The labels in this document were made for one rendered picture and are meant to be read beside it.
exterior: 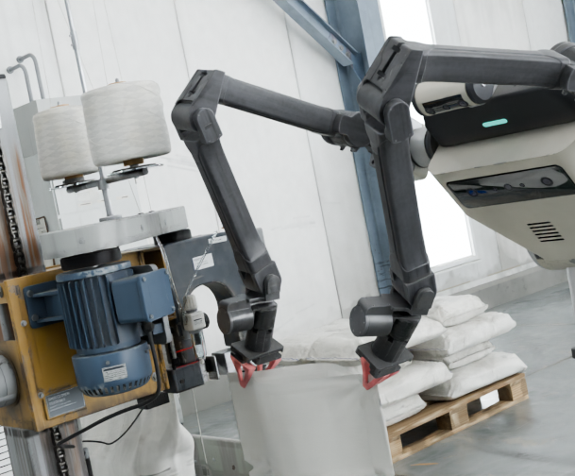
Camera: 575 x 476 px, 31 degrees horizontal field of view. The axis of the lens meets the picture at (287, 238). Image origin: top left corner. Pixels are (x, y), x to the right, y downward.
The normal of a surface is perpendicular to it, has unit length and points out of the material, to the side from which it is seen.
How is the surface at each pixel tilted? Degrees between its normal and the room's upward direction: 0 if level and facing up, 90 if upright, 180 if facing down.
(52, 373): 90
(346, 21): 90
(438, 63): 117
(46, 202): 90
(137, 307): 90
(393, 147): 128
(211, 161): 105
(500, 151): 40
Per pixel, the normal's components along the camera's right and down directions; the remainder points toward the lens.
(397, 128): 0.40, 0.46
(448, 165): -0.63, -0.64
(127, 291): -0.43, 0.13
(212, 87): 0.56, 0.15
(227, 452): -0.75, 0.18
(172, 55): 0.63, -0.08
